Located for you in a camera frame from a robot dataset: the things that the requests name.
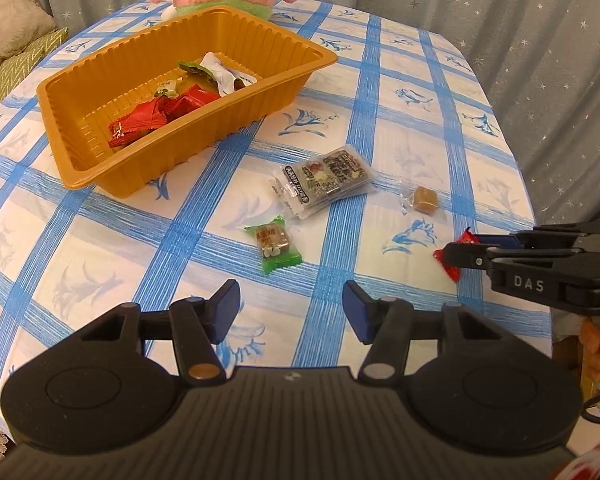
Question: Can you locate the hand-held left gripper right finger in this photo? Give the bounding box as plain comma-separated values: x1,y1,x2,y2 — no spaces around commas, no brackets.
342,280,512,387

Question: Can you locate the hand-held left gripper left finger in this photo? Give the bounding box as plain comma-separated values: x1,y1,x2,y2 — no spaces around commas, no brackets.
80,280,242,387

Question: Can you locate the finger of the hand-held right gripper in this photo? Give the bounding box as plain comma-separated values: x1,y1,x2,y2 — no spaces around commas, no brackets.
442,241,497,275
476,231,536,252

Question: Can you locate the green nut bar packet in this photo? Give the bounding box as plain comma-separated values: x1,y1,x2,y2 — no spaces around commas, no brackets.
244,215,303,276

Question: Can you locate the white snack packet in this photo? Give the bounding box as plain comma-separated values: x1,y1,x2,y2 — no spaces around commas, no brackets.
200,51,258,97

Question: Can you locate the orange plastic tray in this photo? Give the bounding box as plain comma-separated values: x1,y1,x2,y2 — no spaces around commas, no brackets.
36,5,338,197

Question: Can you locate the person's right hand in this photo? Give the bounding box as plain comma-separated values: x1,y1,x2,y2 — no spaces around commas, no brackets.
580,320,600,384

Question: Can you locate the brown candy in clear wrapper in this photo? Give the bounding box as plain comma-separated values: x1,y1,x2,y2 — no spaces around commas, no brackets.
399,180,441,216

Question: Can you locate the blue checked tablecloth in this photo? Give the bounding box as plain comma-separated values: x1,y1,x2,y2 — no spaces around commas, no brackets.
0,0,553,461

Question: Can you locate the clear black sesame bar packet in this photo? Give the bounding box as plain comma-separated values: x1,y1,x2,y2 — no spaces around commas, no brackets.
271,144,376,220

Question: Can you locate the red white garment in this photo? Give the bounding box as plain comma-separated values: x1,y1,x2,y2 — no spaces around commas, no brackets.
555,442,600,480

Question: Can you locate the grey star-print curtain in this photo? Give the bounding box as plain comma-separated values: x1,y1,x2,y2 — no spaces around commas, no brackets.
0,0,600,233

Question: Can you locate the green zigzag pillow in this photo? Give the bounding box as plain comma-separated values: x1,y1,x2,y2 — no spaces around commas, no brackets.
0,26,70,121

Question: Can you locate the beige pillow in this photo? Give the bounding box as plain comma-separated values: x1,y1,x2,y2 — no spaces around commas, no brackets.
0,0,56,92

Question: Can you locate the black cable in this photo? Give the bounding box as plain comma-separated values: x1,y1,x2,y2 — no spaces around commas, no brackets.
580,392,600,433

